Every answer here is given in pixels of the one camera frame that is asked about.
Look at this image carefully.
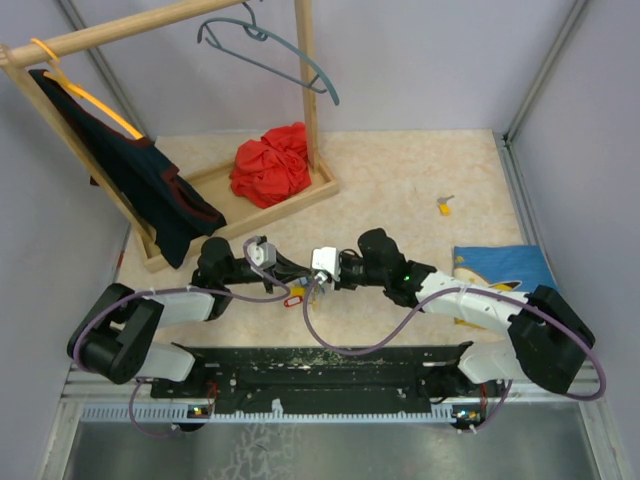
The metal numbered key organiser ring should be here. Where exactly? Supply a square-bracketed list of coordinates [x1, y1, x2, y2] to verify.
[292, 274, 331, 309]

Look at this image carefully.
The key with yellow tag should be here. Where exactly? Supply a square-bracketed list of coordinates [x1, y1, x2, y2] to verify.
[436, 195, 454, 216]

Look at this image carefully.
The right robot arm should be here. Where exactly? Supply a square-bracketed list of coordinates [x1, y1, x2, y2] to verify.
[329, 228, 595, 396]

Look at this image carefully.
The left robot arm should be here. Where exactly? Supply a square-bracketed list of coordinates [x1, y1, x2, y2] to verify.
[67, 236, 311, 397]

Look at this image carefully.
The yellow key tag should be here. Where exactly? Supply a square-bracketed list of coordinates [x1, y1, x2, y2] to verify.
[290, 286, 306, 296]

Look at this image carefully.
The red key tag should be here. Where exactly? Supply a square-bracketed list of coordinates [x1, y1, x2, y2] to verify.
[283, 295, 304, 308]

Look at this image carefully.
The red crumpled cloth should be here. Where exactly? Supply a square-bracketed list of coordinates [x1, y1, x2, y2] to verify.
[230, 122, 312, 209]

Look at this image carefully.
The dark navy garment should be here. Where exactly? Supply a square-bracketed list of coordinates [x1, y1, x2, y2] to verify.
[29, 69, 227, 268]

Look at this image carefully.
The wooden clothes rack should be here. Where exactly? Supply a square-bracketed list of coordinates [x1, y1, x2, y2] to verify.
[1, 1, 338, 272]

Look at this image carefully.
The blue folded cloth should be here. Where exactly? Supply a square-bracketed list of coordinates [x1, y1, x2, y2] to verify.
[453, 245, 557, 292]

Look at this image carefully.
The teal clothes hanger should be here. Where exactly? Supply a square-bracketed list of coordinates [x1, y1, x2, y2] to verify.
[196, 1, 341, 106]

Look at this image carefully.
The yellow clothes hanger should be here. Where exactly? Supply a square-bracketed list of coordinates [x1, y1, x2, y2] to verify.
[30, 38, 144, 140]

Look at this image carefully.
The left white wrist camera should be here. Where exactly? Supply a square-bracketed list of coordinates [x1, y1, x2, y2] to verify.
[243, 236, 277, 272]

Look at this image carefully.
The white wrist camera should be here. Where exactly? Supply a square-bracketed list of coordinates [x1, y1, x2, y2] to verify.
[311, 246, 340, 280]
[243, 236, 277, 272]

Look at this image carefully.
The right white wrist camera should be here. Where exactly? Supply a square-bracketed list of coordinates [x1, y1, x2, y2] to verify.
[311, 246, 340, 280]

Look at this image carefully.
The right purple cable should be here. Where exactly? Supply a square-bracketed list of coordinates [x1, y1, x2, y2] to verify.
[302, 272, 607, 434]

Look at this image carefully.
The black base frame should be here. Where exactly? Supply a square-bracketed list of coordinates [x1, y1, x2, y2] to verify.
[151, 344, 505, 415]

